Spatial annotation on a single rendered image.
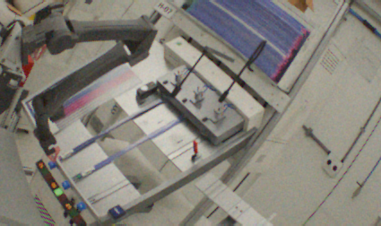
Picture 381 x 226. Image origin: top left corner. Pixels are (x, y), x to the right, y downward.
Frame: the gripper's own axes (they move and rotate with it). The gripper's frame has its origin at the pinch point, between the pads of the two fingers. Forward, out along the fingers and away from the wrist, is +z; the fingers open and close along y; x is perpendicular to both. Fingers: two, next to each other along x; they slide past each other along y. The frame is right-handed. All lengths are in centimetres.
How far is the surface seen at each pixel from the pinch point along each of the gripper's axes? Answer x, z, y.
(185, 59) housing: -70, 0, 7
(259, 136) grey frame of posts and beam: -73, 8, -34
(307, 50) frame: -94, -25, -34
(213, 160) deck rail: -52, 8, -32
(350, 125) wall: -195, 88, -30
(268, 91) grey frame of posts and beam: -80, -6, -28
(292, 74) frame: -86, -16, -33
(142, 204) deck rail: -21.0, 10.2, -31.5
